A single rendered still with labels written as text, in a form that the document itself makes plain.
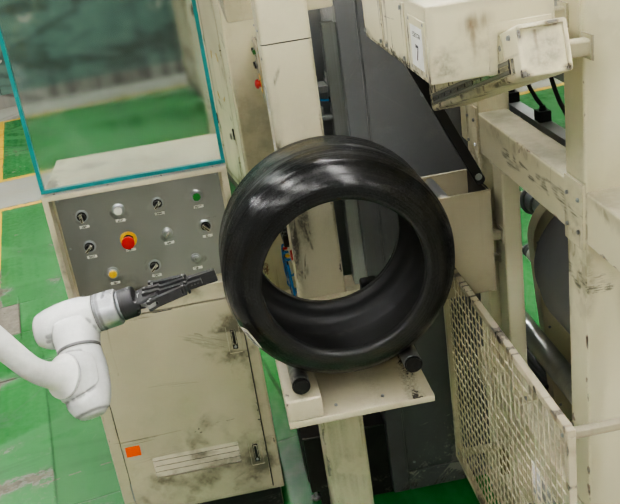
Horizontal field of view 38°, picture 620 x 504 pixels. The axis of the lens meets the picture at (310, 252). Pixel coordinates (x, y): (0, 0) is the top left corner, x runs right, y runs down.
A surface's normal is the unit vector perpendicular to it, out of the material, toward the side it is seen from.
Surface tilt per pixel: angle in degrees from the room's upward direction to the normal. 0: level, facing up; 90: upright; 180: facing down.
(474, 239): 90
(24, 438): 0
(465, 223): 90
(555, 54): 72
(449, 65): 90
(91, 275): 90
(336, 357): 100
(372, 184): 80
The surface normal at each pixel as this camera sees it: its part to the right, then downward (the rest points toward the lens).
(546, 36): 0.09, 0.07
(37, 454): -0.14, -0.91
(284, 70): 0.14, 0.37
